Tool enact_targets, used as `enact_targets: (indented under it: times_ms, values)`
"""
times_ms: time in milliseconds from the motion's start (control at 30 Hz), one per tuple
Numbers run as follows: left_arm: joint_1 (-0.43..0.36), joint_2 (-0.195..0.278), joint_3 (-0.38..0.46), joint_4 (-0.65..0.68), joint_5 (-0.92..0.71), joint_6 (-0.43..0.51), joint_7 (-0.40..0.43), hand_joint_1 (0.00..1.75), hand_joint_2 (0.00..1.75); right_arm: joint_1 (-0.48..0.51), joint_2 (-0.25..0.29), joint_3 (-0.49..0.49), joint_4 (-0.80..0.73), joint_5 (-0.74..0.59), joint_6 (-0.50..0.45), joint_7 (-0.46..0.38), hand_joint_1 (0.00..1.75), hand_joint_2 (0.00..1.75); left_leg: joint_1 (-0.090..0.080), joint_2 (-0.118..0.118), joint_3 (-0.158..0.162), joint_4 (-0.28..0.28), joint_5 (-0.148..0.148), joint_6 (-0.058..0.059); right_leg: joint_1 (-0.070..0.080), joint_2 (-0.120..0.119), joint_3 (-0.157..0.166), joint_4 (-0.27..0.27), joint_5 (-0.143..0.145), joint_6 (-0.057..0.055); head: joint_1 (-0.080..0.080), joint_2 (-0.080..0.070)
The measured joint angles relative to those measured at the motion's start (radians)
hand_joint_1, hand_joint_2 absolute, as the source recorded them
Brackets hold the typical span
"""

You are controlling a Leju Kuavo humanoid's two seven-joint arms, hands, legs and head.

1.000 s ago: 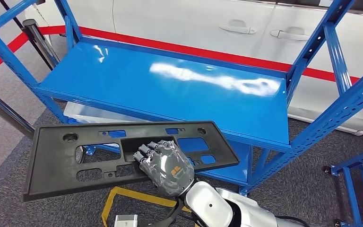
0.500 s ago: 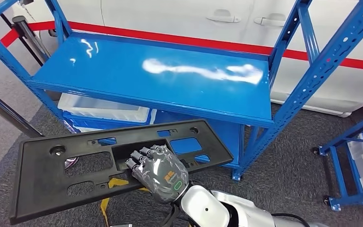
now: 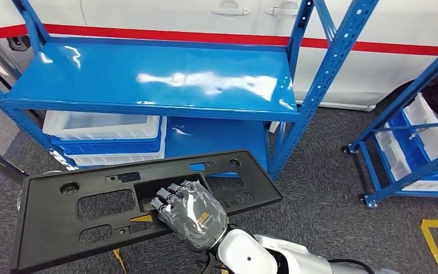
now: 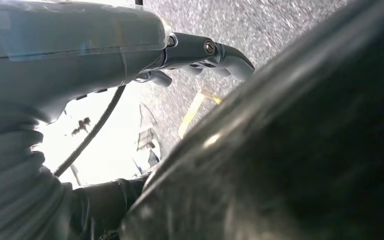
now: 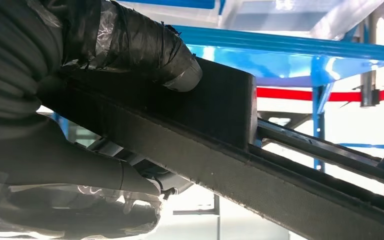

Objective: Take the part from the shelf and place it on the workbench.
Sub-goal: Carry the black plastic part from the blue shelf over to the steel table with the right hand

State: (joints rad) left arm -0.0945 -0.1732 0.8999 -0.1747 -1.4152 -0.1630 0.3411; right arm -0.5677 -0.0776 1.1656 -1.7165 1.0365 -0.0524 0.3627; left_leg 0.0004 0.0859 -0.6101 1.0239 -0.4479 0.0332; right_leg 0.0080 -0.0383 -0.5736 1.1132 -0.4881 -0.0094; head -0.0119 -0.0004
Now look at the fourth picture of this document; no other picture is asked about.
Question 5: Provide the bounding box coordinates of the robot glossy black body shell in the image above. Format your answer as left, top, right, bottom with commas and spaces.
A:
119, 0, 384, 240

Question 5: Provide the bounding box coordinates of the yellow floor tape square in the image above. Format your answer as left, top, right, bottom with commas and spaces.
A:
178, 91, 223, 139

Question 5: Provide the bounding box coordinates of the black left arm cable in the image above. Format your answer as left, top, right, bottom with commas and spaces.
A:
53, 84, 127, 178

